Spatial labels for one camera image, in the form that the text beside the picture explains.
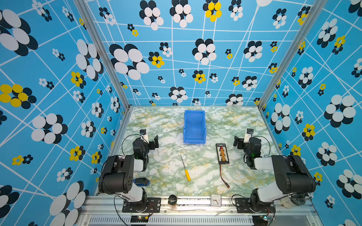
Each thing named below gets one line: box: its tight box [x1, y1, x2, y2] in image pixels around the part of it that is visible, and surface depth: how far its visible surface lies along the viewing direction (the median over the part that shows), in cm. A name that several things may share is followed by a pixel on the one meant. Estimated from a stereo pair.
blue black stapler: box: [132, 177, 150, 187], surface depth 82 cm
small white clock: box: [210, 193, 223, 208], surface depth 75 cm
